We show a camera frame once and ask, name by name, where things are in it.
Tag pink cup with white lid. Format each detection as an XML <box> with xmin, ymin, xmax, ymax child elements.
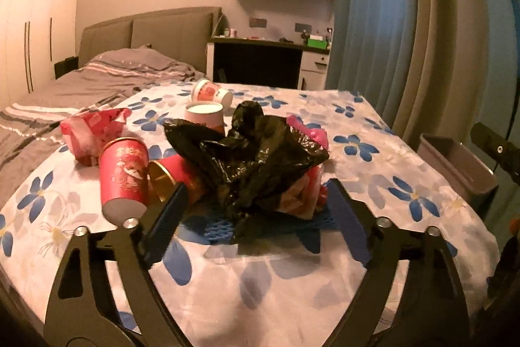
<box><xmin>184</xmin><ymin>102</ymin><xmax>225</xmax><ymax>134</ymax></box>

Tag grey padded headboard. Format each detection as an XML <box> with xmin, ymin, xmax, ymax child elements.
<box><xmin>78</xmin><ymin>7</ymin><xmax>223</xmax><ymax>71</ymax></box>

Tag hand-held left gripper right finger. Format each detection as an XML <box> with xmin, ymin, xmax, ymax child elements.
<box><xmin>325</xmin><ymin>178</ymin><xmax>472</xmax><ymax>347</ymax></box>

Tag red canister with gold lid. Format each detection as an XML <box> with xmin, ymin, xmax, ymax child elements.
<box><xmin>147</xmin><ymin>156</ymin><xmax>204</xmax><ymax>205</ymax></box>

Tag pink plastic bag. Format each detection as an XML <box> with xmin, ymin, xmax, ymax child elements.
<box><xmin>285</xmin><ymin>114</ymin><xmax>330</xmax><ymax>153</ymax></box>

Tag blue foam net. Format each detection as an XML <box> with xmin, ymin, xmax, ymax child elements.
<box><xmin>181</xmin><ymin>205</ymin><xmax>342</xmax><ymax>246</ymax></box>

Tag red paper cup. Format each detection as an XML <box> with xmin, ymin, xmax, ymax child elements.
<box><xmin>99</xmin><ymin>136</ymin><xmax>149</xmax><ymax>223</ymax></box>

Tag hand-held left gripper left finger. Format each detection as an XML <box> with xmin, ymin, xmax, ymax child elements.
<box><xmin>44</xmin><ymin>182</ymin><xmax>196</xmax><ymax>347</ymax></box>

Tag red and white snack wrapper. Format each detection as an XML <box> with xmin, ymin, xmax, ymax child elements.
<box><xmin>280</xmin><ymin>164</ymin><xmax>330</xmax><ymax>221</ymax></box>

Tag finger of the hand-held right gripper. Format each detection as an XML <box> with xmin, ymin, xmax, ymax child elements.
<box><xmin>470</xmin><ymin>122</ymin><xmax>520</xmax><ymax>185</ymax></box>

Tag white wardrobe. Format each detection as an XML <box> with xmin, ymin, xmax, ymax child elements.
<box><xmin>0</xmin><ymin>0</ymin><xmax>88</xmax><ymax>108</ymax></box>

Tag dark nightstand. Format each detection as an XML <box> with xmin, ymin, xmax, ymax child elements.
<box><xmin>54</xmin><ymin>56</ymin><xmax>79</xmax><ymax>79</ymax></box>

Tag grey trash bin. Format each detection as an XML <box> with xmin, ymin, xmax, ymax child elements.
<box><xmin>418</xmin><ymin>133</ymin><xmax>500</xmax><ymax>209</ymax></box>

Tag floral bed sheet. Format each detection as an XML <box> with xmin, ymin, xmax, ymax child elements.
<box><xmin>0</xmin><ymin>81</ymin><xmax>500</xmax><ymax>347</ymax></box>

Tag white drawer cabinet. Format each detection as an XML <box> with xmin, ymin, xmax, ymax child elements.
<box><xmin>298</xmin><ymin>50</ymin><xmax>331</xmax><ymax>91</ymax></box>

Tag black plastic bag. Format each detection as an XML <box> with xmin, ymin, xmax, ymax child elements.
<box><xmin>162</xmin><ymin>100</ymin><xmax>331</xmax><ymax>246</ymax></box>

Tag blue-grey curtain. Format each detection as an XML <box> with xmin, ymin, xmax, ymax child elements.
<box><xmin>325</xmin><ymin>0</ymin><xmax>520</xmax><ymax>153</ymax></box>

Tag grey striped duvet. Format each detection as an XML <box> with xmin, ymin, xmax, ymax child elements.
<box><xmin>0</xmin><ymin>46</ymin><xmax>208</xmax><ymax>185</ymax></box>

